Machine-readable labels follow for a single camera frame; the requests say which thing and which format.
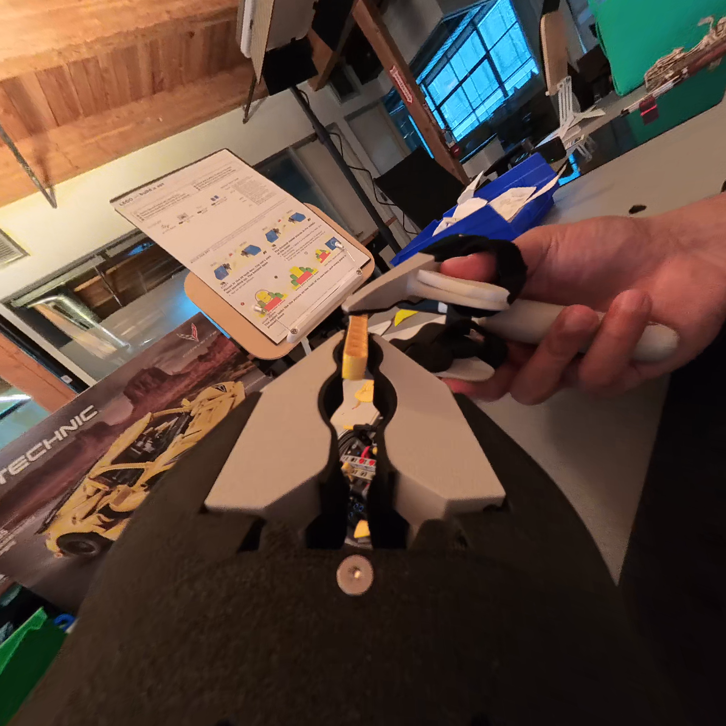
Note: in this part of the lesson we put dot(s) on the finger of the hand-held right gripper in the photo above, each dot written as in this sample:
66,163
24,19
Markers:
391,283
471,370

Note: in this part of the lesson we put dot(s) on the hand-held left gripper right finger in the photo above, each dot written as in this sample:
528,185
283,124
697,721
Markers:
442,454

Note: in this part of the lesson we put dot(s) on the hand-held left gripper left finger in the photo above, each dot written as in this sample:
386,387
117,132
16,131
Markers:
272,454

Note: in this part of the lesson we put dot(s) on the long yellow holed beam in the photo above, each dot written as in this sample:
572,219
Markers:
356,351

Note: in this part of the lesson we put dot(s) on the grey desk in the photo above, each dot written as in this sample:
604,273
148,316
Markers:
567,454

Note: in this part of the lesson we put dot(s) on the person's right hand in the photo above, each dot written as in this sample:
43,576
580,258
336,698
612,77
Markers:
624,255

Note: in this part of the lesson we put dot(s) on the partly built yellow toy car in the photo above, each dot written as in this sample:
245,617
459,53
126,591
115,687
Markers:
357,465

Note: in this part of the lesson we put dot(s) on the blue storage bin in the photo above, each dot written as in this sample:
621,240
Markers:
510,221

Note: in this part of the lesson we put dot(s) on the crumpled white paper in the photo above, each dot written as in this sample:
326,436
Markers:
510,198

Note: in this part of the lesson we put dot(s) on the toy car set box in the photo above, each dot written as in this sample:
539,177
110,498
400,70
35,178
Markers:
142,385

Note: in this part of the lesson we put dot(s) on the printed instruction sheet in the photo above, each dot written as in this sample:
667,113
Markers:
238,238

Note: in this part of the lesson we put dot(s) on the wooden stick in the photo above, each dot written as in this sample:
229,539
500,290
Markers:
553,51

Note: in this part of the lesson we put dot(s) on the brown wooden model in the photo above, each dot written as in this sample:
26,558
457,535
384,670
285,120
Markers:
680,56

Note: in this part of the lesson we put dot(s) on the green storage bin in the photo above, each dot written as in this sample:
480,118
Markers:
28,652

